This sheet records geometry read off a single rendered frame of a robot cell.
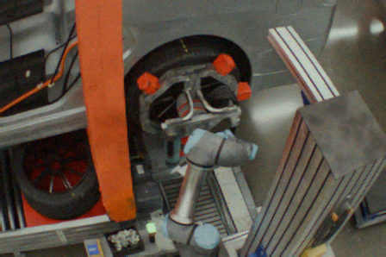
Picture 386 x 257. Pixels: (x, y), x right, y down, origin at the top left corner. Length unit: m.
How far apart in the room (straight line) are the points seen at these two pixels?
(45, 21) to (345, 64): 2.83
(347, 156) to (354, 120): 0.14
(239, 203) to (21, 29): 2.00
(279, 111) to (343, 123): 2.65
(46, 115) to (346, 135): 1.86
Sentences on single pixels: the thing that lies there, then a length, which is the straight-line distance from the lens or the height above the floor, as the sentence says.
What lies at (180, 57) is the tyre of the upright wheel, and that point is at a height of 1.17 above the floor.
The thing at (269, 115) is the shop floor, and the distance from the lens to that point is 3.96.
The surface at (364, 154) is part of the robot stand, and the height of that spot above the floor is 2.03.
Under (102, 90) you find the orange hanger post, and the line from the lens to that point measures 1.88.
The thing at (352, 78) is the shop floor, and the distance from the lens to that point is 4.54.
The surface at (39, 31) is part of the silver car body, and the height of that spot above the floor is 0.92.
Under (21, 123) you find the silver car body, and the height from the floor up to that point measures 0.91.
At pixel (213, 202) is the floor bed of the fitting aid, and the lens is 3.44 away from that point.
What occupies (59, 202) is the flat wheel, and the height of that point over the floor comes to 0.50.
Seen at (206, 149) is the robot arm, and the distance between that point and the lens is 2.04.
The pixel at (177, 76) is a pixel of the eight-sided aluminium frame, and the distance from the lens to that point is 2.60.
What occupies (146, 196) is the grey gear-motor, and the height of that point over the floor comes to 0.41.
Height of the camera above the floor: 3.04
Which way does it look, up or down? 53 degrees down
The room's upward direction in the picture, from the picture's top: 5 degrees clockwise
